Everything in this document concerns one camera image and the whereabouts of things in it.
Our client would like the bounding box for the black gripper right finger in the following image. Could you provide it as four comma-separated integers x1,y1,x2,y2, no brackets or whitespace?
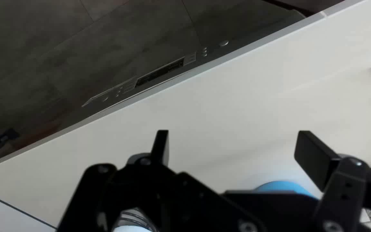
293,130,371,232

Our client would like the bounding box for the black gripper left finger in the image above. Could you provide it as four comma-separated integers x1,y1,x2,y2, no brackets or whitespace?
57,130,262,232

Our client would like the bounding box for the blue bowl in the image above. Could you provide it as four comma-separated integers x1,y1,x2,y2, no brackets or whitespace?
253,180,314,197

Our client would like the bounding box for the stainless dishwasher control panel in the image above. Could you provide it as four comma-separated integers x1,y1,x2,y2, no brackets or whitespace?
81,40,230,108

